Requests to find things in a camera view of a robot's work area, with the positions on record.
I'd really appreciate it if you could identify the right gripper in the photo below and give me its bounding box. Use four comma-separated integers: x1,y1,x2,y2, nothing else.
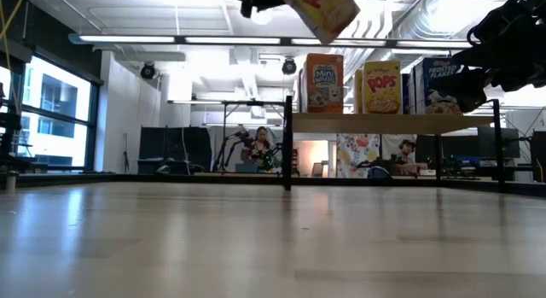
430,44,546,114

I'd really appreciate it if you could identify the long ceiling light bar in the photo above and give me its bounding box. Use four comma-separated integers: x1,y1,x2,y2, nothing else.
67,32,474,51

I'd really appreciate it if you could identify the seated person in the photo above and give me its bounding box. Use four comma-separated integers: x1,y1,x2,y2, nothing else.
241,126,274,173
366,138,430,178

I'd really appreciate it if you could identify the black background table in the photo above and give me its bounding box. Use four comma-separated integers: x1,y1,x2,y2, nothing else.
168,99,286,175

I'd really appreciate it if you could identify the colourful patterned panel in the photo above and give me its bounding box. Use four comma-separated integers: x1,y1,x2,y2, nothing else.
335,133,383,179

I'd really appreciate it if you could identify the wooden shelf black metal frame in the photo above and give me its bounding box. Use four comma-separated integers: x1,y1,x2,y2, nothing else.
282,95,508,192

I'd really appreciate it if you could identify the yellow hanging cable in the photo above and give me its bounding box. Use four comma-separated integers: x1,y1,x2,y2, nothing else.
0,0,27,115

